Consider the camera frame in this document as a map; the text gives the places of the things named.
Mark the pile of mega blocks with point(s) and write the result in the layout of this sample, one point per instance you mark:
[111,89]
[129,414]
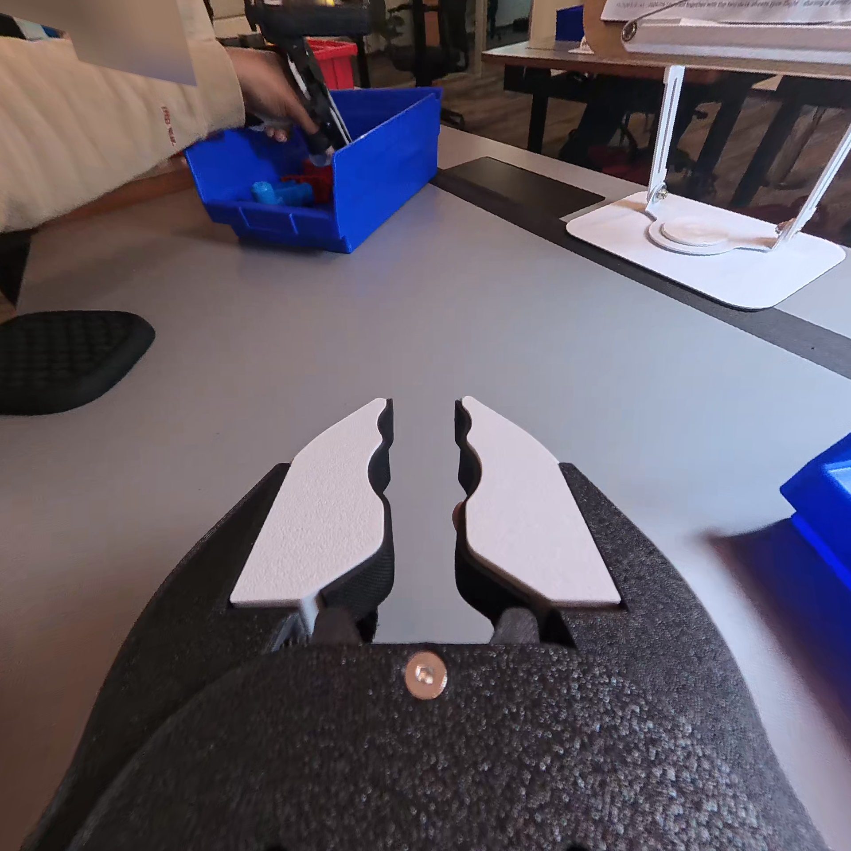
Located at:
[292,189]

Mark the black armrest pad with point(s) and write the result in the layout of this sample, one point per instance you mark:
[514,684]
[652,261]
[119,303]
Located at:
[60,359]

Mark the person's left forearm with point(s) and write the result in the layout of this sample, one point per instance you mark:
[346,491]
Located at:
[100,153]

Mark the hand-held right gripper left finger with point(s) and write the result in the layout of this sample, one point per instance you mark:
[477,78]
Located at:
[319,518]

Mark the white document stand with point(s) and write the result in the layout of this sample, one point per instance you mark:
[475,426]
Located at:
[731,259]

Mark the black office chair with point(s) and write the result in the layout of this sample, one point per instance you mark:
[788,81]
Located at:
[425,40]

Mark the wooden desk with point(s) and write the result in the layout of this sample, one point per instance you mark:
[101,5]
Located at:
[545,56]

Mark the red plastic bin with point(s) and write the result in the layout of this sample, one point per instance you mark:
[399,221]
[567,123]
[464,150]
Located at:
[336,63]

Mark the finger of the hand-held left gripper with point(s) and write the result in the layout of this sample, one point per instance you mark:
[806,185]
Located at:
[326,126]

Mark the blue plastic bin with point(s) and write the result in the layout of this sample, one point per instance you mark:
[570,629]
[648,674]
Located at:
[385,186]
[568,23]
[821,505]

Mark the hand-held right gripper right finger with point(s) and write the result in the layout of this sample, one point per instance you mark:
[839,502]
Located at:
[532,525]

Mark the printed instruction sheet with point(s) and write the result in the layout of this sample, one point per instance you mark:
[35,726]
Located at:
[731,10]

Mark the person's left hand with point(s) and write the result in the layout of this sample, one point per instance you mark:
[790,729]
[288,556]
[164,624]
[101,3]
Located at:
[272,93]

